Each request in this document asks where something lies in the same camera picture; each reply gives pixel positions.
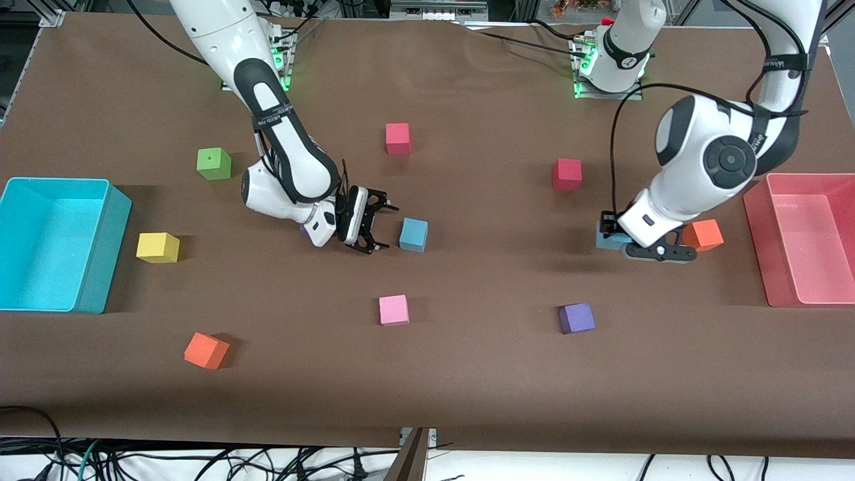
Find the orange foam block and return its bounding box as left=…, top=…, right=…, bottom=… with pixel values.
left=682, top=219, right=725, bottom=253
left=184, top=332, right=230, bottom=370

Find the purple foam block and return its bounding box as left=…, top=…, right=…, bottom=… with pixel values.
left=558, top=303, right=596, bottom=335

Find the cyan plastic bin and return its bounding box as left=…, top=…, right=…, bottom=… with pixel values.
left=0, top=177, right=133, bottom=315

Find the table leg post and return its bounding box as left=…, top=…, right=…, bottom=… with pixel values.
left=384, top=428, right=438, bottom=481

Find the yellow foam block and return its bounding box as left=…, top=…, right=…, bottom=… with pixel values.
left=136, top=232, right=180, bottom=264

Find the brown table cover sheet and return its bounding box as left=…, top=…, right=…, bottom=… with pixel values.
left=0, top=10, right=855, bottom=460

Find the green cable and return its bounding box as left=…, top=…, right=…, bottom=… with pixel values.
left=75, top=440, right=102, bottom=481

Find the green foam block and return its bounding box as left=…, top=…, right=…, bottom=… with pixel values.
left=196, top=148, right=232, bottom=181

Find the aluminium frame rail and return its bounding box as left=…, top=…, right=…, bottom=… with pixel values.
left=389, top=0, right=519, bottom=25

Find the light pink foam block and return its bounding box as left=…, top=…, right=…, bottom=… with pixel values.
left=379, top=295, right=410, bottom=327

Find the light blue foam block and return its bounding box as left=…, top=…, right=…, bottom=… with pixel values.
left=596, top=222, right=632, bottom=252
left=399, top=218, right=429, bottom=253

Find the red foam block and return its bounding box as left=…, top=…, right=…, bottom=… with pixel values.
left=552, top=159, right=583, bottom=192
left=385, top=123, right=411, bottom=156

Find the pink plastic bin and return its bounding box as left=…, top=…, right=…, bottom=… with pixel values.
left=743, top=172, right=855, bottom=308

